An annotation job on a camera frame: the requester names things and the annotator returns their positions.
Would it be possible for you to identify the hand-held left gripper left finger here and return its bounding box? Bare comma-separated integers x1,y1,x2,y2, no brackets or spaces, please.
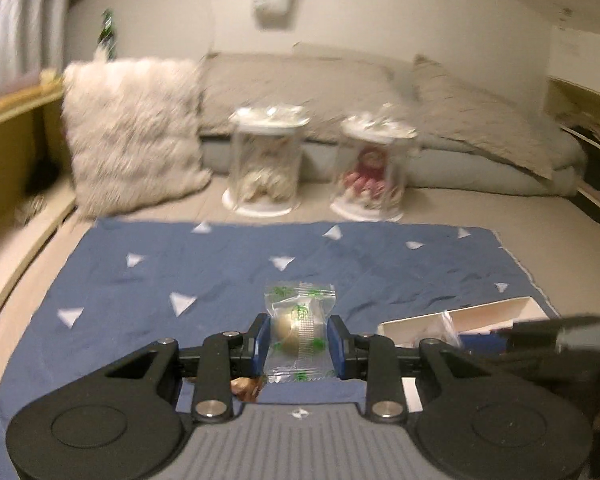
102,312,272,423

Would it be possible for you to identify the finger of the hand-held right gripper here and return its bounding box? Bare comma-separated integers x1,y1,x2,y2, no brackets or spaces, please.
460,314,600,356

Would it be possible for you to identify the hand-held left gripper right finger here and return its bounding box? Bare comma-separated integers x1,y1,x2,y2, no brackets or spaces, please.
328,314,499,423

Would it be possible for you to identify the white cardboard box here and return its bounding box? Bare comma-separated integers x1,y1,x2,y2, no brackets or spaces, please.
377,296,553,413

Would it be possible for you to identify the clear green printed candy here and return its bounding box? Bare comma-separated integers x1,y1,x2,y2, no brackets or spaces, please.
262,281,337,385

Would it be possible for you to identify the blue blanket with white triangles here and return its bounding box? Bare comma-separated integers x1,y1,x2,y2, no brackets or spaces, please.
0,217,561,428

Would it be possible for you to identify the cream figure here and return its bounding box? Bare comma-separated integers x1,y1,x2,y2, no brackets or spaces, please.
241,162,297,202

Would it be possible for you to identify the grey duvet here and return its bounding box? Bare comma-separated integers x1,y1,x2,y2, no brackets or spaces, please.
201,127,590,197

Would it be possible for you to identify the pink doll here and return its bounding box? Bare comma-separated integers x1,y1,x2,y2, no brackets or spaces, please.
341,146,390,200

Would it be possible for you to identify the clear case with pink doll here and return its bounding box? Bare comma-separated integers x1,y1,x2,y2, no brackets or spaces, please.
329,114,420,222

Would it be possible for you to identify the clear case with cream figure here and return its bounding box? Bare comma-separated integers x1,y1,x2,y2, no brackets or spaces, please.
222,104,312,219

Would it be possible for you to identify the beige textured blanket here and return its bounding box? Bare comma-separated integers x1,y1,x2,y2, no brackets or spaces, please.
411,54,558,182

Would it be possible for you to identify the fluffy white pillow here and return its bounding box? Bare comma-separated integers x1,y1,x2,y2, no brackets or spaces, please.
61,56,214,220

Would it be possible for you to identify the grey pillow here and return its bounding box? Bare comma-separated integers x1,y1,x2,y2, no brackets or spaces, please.
199,42,398,145

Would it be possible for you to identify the cream wooden cabinet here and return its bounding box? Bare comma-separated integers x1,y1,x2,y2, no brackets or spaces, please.
547,24,600,243

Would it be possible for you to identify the light wooden shelf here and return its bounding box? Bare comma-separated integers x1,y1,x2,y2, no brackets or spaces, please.
0,69,80,333

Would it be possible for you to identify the green bottle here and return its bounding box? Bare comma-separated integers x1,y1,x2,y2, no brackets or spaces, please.
95,8,118,62

